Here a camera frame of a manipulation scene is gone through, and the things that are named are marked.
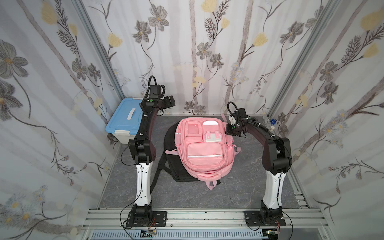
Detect pink backpack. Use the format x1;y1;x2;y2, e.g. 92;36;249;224
166;115;241;190

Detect black backpack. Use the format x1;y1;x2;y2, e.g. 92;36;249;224
149;122;222;194

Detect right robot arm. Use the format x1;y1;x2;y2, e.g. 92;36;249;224
226;118;292;227

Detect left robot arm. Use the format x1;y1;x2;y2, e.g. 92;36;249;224
123;95;176;228

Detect clear bottle with blue cap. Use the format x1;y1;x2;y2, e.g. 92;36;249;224
263;116;277;139

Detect white box with blue lid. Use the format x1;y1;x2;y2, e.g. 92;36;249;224
105;98;143;145

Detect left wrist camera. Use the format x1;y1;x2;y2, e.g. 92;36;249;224
144;76;166;99

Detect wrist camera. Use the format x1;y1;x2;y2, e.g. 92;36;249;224
227;102;249;126
144;76;166;99

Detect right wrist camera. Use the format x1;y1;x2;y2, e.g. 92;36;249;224
227;102;249;126

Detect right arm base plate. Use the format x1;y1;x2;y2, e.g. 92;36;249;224
244;209;287;227

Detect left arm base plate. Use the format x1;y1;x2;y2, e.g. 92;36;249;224
123;211;168;229

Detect aluminium frame rail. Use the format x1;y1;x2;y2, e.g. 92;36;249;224
83;208;335;240

